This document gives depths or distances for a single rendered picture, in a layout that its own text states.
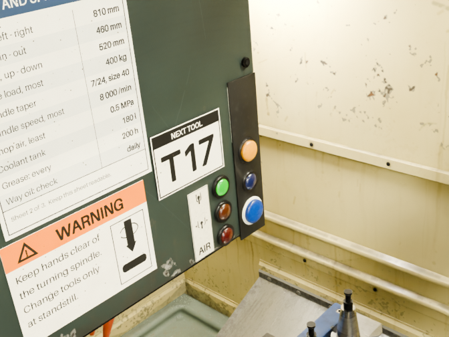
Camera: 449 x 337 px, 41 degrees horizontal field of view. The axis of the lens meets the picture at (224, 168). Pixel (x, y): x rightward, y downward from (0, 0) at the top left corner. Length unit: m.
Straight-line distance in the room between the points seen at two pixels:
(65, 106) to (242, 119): 0.23
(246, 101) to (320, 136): 0.89
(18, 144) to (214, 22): 0.24
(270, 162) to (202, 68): 1.11
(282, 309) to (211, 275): 0.39
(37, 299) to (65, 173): 0.12
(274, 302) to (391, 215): 0.53
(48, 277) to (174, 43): 0.25
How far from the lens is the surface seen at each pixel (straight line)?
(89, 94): 0.55
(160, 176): 0.62
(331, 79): 1.50
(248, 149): 0.70
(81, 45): 0.54
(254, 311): 1.91
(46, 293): 0.58
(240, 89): 0.68
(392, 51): 1.39
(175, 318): 2.27
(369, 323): 1.22
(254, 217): 0.74
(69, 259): 0.58
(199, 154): 0.65
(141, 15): 0.57
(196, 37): 0.62
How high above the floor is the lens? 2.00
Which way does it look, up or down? 25 degrees down
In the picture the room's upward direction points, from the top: 5 degrees counter-clockwise
